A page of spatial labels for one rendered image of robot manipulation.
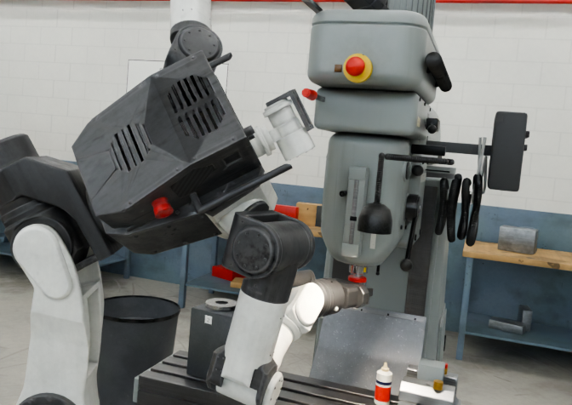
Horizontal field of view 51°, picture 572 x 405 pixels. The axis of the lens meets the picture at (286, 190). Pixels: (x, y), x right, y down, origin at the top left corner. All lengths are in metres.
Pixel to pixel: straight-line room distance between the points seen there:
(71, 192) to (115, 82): 5.79
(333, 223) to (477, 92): 4.37
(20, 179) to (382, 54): 0.75
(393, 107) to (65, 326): 0.82
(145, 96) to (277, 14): 5.17
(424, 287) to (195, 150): 1.10
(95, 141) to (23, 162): 0.15
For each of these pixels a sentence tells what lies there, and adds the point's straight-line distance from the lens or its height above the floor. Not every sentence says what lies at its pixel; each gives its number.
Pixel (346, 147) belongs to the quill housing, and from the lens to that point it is 1.43.
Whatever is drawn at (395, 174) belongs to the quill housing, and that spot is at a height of 1.54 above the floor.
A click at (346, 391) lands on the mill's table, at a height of 0.94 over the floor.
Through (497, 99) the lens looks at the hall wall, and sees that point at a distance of 5.71.
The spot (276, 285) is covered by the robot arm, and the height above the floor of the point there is 1.34.
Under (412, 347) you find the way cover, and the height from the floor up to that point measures 1.01.
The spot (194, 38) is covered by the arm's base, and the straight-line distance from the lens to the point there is 1.22.
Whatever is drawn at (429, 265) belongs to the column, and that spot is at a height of 1.26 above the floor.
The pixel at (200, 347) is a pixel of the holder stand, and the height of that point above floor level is 1.02.
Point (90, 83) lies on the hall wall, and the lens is 7.10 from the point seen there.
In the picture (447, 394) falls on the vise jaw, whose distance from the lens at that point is 1.51.
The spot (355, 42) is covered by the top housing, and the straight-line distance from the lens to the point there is 1.31.
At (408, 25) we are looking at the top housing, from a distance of 1.31.
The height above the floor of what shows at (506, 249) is 0.89.
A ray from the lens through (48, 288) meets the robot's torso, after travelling 1.17.
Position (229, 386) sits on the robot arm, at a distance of 1.17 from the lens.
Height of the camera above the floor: 1.59
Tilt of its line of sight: 4 degrees down
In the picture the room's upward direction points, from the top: 5 degrees clockwise
